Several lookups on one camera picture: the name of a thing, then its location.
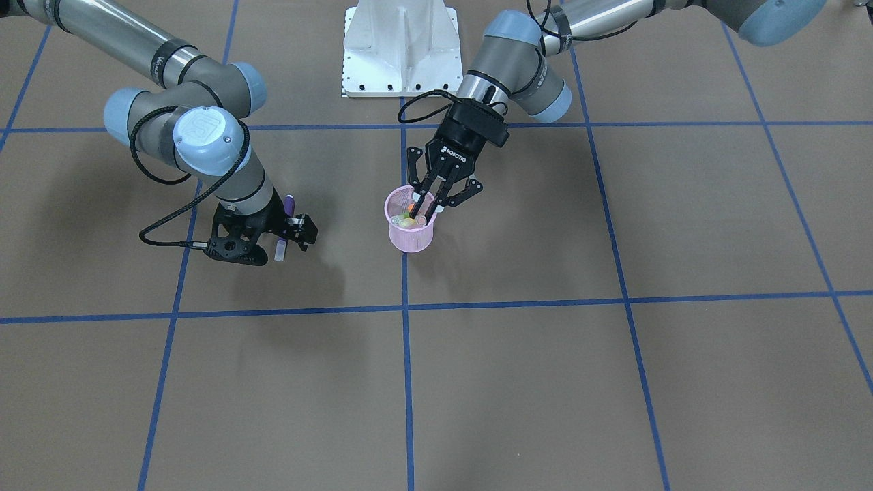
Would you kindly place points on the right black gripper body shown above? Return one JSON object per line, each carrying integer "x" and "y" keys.
{"x": 273, "y": 211}

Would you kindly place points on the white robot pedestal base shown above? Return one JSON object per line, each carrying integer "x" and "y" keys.
{"x": 400, "y": 49}

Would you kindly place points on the pink mesh pen holder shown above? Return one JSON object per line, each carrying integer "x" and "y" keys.
{"x": 408, "y": 234}

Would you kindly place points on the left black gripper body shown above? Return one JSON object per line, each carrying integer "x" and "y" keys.
{"x": 458, "y": 141}

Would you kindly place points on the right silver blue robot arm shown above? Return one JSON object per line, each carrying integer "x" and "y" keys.
{"x": 193, "y": 127}

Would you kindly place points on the purple highlighter pen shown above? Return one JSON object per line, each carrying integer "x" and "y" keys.
{"x": 282, "y": 241}

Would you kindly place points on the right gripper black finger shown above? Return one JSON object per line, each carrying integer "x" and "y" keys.
{"x": 301, "y": 230}

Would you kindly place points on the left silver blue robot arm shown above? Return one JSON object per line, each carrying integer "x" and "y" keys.
{"x": 512, "y": 67}

